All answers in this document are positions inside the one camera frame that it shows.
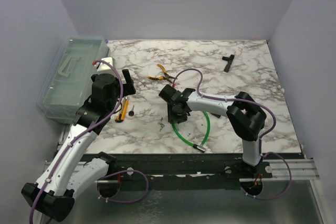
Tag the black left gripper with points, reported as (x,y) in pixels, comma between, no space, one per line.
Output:
(128,88)

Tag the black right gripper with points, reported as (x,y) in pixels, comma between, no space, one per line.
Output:
(171,117)

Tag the small silver key bunch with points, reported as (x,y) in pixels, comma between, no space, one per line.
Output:
(160,123)

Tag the green cable lock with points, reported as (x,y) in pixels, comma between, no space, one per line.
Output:
(200,147)

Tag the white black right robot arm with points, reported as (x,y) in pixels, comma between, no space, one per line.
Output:
(245,116)

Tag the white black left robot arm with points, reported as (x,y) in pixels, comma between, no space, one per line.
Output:
(55,191)

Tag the black head key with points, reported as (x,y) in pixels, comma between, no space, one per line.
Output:
(131,112)

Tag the black padlock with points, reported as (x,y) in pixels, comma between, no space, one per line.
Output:
(216,115)

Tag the yellow utility knife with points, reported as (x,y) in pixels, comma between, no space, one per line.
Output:
(121,116)

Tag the clear plastic storage box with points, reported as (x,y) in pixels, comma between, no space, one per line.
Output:
(68,83)

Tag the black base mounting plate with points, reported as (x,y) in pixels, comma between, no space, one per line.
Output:
(186,171)

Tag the black T-shaped tool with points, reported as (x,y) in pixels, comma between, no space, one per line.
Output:
(229,61)

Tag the yellow handled pliers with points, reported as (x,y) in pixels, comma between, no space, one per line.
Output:
(165,75)

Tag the aluminium rail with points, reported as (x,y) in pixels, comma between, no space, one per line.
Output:
(293,167)

